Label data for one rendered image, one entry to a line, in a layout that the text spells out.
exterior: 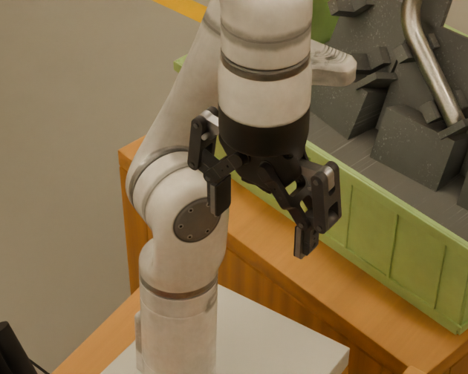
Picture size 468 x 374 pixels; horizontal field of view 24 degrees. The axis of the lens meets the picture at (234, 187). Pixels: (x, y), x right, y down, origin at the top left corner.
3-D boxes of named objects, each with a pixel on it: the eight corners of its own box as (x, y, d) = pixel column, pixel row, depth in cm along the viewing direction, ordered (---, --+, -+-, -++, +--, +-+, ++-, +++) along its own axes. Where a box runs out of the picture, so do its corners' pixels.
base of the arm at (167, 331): (127, 374, 136) (122, 274, 125) (175, 334, 141) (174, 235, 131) (183, 412, 131) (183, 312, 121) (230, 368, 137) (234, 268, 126)
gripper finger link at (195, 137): (220, 107, 94) (221, 160, 98) (203, 100, 95) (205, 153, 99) (200, 122, 92) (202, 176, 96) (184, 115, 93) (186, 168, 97)
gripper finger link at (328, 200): (310, 174, 87) (306, 228, 91) (328, 183, 86) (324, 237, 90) (328, 157, 89) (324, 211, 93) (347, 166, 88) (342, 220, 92)
